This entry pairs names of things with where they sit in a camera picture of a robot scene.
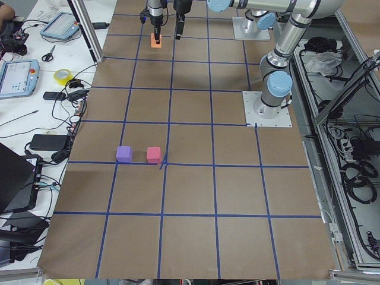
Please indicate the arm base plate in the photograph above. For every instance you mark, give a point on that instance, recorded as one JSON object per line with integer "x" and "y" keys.
{"x": 257, "y": 114}
{"x": 245, "y": 29}

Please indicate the blue teach pendant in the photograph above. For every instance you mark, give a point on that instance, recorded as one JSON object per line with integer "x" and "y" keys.
{"x": 62, "y": 27}
{"x": 19, "y": 78}

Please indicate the black handled scissors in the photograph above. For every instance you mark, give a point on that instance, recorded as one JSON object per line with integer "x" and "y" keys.
{"x": 48, "y": 56}

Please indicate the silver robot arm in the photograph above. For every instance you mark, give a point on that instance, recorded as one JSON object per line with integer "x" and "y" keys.
{"x": 264, "y": 19}
{"x": 273, "y": 66}

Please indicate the orange foam cube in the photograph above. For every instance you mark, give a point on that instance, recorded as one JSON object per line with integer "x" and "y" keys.
{"x": 156, "y": 43}

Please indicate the purple foam cube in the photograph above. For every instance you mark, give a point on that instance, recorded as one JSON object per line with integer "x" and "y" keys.
{"x": 124, "y": 154}

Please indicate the black power adapter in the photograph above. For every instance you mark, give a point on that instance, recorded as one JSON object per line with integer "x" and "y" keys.
{"x": 100, "y": 25}

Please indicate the black phone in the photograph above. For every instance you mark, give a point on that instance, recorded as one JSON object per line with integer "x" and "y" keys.
{"x": 54, "y": 96}

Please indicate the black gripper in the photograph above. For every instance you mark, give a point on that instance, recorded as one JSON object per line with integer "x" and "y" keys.
{"x": 181, "y": 6}
{"x": 155, "y": 21}

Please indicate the aluminium frame post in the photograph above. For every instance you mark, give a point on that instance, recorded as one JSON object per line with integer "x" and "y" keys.
{"x": 82, "y": 17}

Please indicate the yellow tape roll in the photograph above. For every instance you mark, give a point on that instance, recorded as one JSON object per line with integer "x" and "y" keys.
{"x": 63, "y": 76}

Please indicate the pink foam cube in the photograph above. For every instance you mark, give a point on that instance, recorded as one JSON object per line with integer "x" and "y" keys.
{"x": 154, "y": 155}

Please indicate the black laptop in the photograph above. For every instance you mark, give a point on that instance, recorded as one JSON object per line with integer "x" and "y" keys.
{"x": 19, "y": 178}

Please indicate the black power brick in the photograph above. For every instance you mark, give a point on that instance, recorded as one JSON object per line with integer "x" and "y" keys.
{"x": 48, "y": 142}

